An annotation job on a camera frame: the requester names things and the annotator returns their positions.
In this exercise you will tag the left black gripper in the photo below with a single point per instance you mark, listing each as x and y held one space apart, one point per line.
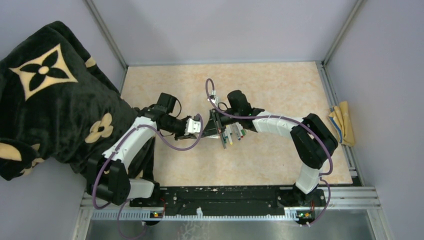
180 125

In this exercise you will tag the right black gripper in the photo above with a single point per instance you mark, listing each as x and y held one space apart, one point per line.
215 125

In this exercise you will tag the houndstooth patterned pen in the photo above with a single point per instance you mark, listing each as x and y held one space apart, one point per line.
223 141

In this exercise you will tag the yellow cap white marker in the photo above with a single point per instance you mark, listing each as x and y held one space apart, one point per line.
229 137

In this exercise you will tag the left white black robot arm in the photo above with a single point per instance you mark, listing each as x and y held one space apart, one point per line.
111 176

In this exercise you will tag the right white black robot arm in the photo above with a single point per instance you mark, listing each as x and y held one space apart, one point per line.
313 141

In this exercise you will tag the green cap white marker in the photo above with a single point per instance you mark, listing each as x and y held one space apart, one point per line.
225 137

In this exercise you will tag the blue tip acrylic marker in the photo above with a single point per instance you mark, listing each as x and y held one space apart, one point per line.
236 132

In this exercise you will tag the red cap green-end marker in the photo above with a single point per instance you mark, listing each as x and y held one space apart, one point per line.
241 130

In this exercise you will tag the yellow folded cloth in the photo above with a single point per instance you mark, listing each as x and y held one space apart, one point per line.
339 117

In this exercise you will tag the black floral plush blanket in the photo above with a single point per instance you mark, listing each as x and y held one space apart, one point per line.
55 102

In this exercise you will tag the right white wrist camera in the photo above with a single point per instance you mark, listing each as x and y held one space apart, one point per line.
213 98

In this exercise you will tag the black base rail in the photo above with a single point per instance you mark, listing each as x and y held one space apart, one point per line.
228 201

